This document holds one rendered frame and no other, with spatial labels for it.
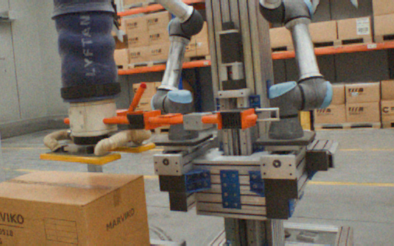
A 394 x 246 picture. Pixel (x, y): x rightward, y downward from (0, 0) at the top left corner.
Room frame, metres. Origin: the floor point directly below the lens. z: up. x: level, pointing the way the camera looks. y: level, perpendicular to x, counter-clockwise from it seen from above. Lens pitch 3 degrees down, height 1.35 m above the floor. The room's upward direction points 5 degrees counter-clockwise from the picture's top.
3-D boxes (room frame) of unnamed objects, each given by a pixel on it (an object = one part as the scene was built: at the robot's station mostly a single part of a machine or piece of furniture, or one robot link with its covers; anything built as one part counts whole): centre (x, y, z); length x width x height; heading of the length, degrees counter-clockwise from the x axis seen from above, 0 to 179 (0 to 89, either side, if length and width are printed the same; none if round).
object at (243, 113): (1.15, -0.22, 1.21); 0.08 x 0.07 x 0.05; 52
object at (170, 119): (1.50, 0.02, 1.21); 0.93 x 0.30 x 0.04; 52
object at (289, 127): (1.73, -0.53, 1.09); 0.15 x 0.15 x 0.10
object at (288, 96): (1.73, -0.54, 1.20); 0.13 x 0.12 x 0.14; 91
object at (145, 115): (1.38, 0.06, 1.21); 0.10 x 0.08 x 0.06; 142
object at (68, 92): (1.53, 0.25, 1.32); 0.23 x 0.23 x 0.04
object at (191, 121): (1.24, -0.11, 1.20); 0.07 x 0.07 x 0.04; 52
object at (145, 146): (1.60, 0.19, 1.10); 0.34 x 0.10 x 0.05; 52
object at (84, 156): (1.46, 0.31, 1.10); 0.34 x 0.10 x 0.05; 52
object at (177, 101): (1.98, -0.10, 1.20); 0.13 x 0.12 x 0.14; 31
